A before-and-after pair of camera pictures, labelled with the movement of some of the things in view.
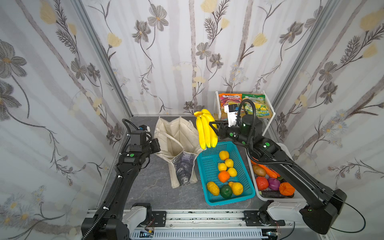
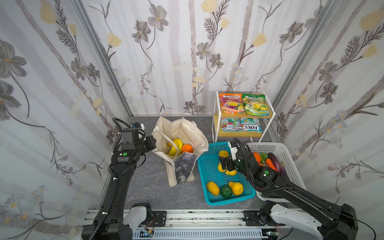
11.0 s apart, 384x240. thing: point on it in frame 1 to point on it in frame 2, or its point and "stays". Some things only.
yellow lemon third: [232, 172] stays
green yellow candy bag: [261, 106] stays
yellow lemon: [223, 155] stays
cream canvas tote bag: [180, 144] stays
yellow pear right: [237, 187] stays
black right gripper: [222, 130] to [227, 163]
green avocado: [226, 191] stays
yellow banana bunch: [207, 136] to [178, 144]
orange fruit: [223, 176] to [187, 148]
